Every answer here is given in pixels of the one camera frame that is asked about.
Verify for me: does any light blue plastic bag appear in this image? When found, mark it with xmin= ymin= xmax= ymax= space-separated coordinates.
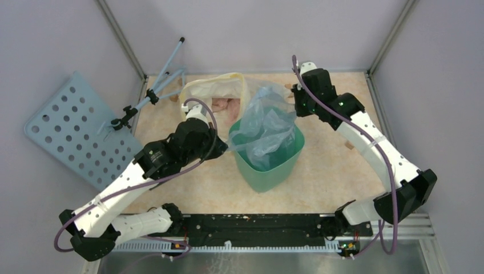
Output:
xmin=228 ymin=87 xmax=296 ymax=171

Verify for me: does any translucent white yellow trash bag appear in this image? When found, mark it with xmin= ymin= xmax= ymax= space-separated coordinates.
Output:
xmin=179 ymin=72 xmax=290 ymax=125

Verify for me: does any green plastic trash bin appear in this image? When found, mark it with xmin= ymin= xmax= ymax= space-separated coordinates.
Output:
xmin=229 ymin=118 xmax=305 ymax=192

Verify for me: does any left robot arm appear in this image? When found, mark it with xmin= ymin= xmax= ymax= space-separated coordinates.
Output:
xmin=54 ymin=118 xmax=227 ymax=261

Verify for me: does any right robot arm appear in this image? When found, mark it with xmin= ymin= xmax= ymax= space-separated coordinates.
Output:
xmin=291 ymin=62 xmax=437 ymax=235

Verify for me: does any pink bag inside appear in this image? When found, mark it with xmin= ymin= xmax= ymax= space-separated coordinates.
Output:
xmin=212 ymin=98 xmax=240 ymax=123

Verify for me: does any wooden cube block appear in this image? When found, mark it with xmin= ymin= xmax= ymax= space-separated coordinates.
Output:
xmin=345 ymin=141 xmax=354 ymax=150

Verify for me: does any light blue tripod stand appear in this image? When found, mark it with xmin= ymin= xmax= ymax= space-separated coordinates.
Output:
xmin=110 ymin=37 xmax=186 ymax=131

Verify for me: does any light blue perforated board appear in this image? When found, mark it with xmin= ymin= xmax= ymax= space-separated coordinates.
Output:
xmin=25 ymin=71 xmax=142 ymax=191

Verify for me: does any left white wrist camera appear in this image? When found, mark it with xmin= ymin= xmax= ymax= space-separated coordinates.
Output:
xmin=180 ymin=103 xmax=209 ymax=124

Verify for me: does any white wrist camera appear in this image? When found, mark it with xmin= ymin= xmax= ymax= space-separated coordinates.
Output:
xmin=298 ymin=61 xmax=318 ymax=76
xmin=180 ymin=103 xmax=209 ymax=124

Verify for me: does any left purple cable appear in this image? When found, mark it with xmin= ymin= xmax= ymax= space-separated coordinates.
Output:
xmin=53 ymin=98 xmax=219 ymax=253

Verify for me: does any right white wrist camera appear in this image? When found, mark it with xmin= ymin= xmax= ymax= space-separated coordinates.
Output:
xmin=298 ymin=61 xmax=318 ymax=76

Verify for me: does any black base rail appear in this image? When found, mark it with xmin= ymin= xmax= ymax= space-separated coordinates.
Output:
xmin=161 ymin=213 xmax=373 ymax=248

